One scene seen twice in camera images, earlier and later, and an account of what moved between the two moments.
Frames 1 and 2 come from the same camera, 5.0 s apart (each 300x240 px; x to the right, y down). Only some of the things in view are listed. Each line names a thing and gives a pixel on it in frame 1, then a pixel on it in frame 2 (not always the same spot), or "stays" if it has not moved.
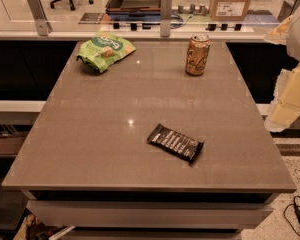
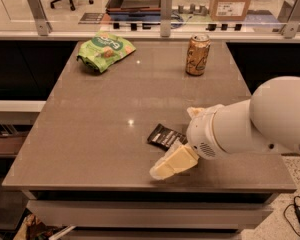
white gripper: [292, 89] -> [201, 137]
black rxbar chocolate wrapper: [178, 144] stays
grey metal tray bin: [131, 0] stays
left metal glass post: [43, 26] stays
